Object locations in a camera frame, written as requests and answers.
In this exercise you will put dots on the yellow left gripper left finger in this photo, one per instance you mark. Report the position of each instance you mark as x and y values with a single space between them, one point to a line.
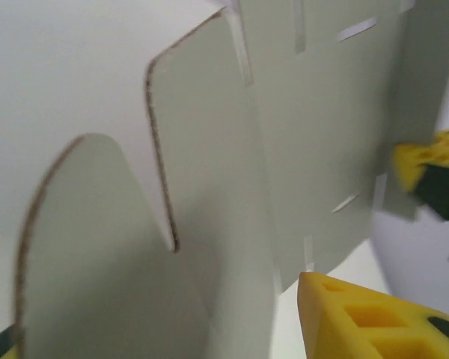
0 346

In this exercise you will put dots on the grey cardboard paper box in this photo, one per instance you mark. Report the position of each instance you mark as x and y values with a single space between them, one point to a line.
217 157

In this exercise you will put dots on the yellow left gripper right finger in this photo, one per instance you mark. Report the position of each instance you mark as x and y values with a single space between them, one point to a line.
359 321

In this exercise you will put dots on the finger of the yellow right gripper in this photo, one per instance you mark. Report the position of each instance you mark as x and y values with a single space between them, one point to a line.
426 164

